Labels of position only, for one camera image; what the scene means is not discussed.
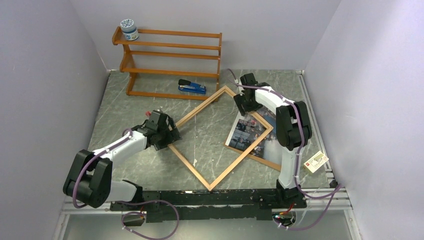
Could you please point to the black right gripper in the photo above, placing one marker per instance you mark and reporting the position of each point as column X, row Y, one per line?
column 243, row 109

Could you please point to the aluminium rail frame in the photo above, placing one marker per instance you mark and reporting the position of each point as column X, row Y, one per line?
column 89, row 181

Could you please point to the printed street photo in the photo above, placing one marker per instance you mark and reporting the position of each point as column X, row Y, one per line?
column 255, row 139

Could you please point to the blue black stapler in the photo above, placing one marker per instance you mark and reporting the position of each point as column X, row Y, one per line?
column 191, row 87

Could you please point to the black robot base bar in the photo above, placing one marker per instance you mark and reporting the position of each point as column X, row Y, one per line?
column 165, row 205

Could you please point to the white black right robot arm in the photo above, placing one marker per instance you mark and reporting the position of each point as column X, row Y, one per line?
column 292, row 127

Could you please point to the orange wooden shelf rack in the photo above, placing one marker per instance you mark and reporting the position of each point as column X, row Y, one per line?
column 170, row 52

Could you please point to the white blue lidded jar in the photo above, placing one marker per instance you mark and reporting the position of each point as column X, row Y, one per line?
column 129, row 29

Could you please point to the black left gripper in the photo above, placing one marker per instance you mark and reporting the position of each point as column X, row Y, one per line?
column 173, row 135

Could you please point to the brown frame backing board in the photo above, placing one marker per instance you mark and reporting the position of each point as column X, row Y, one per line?
column 261, row 159

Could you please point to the light wooden picture frame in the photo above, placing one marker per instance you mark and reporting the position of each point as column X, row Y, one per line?
column 210, row 135

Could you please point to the small white red box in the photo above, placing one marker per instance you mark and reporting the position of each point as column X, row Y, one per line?
column 315, row 162

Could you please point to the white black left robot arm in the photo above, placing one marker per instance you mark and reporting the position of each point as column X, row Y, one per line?
column 90, row 179

